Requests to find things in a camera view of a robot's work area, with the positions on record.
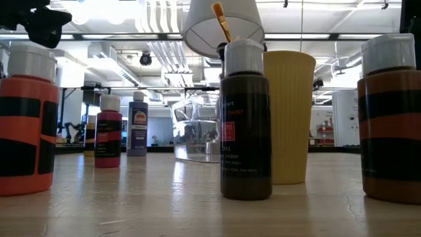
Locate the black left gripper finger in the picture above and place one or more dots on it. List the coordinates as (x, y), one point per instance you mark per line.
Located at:
(46, 26)

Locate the large blue-violet paint bottle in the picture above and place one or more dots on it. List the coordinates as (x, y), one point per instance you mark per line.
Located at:
(137, 125)

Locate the small dark brown paint bottle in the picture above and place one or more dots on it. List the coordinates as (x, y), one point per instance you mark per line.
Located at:
(245, 131)

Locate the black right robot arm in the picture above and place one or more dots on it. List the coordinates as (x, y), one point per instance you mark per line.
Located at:
(411, 16)

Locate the background black robot arm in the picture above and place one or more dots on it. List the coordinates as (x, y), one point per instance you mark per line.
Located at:
(67, 128)

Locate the small orange paint bottle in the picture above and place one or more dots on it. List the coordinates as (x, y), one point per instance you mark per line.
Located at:
(19, 89)

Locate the small yellow paint bottle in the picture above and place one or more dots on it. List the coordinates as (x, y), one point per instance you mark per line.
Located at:
(89, 136)

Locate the small crimson paint bottle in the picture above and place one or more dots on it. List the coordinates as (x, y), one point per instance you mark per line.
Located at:
(108, 131)

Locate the white shade silver table lamp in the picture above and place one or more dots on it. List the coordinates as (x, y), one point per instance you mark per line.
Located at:
(204, 26)

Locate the clear plastic tray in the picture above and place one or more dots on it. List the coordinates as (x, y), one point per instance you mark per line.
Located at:
(197, 131)

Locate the yellow ribbed cup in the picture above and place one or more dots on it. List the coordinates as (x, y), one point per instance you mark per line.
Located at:
(291, 115)

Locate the red shelf rack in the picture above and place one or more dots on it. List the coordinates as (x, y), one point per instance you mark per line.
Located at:
(324, 130)

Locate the white round column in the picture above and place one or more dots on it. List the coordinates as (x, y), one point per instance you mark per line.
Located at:
(345, 118)

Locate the black ceiling camera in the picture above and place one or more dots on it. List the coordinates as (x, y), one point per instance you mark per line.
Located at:
(145, 58)

